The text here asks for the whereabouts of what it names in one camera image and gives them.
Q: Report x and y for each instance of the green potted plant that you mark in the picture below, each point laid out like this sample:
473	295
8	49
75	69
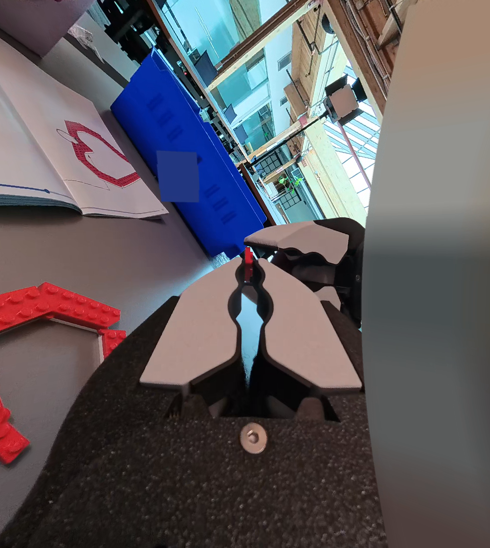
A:
290	182

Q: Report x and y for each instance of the heart wreath toy box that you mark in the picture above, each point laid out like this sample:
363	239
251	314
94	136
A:
35	21

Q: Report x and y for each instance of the black office chair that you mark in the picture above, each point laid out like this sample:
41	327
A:
125	21

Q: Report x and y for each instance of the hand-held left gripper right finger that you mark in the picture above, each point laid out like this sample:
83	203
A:
309	342

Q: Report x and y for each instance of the blue plastic bin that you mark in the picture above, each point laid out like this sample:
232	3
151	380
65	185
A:
151	120

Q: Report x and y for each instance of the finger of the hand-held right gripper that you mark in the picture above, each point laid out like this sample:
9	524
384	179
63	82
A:
328	297
313	239

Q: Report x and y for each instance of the small red plate brick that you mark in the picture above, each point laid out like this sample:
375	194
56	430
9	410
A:
249	257

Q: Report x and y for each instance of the grey desk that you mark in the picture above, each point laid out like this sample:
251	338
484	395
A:
99	257

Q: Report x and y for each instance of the small clear plastic bag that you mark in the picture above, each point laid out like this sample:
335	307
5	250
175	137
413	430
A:
83	36

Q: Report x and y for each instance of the red brick heart frame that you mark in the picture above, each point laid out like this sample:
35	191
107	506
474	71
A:
14	304

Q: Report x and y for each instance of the studio light on stand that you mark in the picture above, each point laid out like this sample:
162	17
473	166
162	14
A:
341	102

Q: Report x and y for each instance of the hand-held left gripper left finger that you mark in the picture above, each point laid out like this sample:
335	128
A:
193	338

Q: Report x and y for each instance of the white instruction booklet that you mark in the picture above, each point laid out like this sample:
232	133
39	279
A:
35	128

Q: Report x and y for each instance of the crumpled clear plastic bag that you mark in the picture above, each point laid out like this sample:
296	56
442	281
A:
221	260

